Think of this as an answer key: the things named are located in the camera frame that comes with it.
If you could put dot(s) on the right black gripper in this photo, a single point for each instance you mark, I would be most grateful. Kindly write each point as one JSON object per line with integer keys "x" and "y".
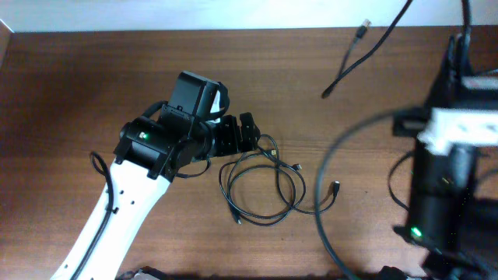
{"x": 446, "y": 93}

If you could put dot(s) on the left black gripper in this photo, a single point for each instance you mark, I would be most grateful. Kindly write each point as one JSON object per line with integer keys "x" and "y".
{"x": 233, "y": 144}

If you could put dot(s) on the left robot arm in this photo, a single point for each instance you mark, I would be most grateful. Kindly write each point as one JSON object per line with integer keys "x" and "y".
{"x": 193, "y": 125}

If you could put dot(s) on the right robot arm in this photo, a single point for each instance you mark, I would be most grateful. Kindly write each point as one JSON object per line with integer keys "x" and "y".
{"x": 445, "y": 217}

